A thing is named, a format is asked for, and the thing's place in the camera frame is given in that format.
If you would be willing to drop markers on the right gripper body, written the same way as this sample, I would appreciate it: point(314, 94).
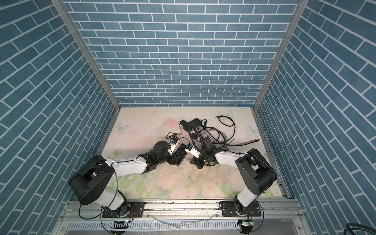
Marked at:
point(202, 159)

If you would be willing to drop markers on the small black power adapter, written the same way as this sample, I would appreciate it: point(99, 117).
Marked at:
point(194, 136)

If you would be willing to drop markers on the long black switch box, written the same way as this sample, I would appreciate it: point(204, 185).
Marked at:
point(179, 155)

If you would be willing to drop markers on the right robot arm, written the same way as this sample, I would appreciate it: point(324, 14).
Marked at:
point(257, 173)

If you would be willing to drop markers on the black wall plug adapter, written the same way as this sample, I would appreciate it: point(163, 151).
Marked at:
point(174, 137)

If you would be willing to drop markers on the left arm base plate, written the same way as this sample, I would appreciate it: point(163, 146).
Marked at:
point(126, 210)

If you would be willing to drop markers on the aluminium front rail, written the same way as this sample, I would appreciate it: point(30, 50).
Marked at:
point(195, 208)

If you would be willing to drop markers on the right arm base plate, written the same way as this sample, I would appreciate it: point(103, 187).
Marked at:
point(232, 209)

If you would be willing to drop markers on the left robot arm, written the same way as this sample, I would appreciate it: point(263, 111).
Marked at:
point(90, 183)

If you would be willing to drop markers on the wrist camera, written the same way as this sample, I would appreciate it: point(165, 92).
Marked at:
point(193, 151)
point(173, 145)

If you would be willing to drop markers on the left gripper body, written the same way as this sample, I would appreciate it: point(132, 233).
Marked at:
point(171, 158)

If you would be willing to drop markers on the black network switch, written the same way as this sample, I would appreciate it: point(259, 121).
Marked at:
point(191, 125)

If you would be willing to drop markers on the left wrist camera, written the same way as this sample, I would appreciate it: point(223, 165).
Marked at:
point(173, 145)

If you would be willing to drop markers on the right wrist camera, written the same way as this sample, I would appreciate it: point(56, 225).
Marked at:
point(193, 151)

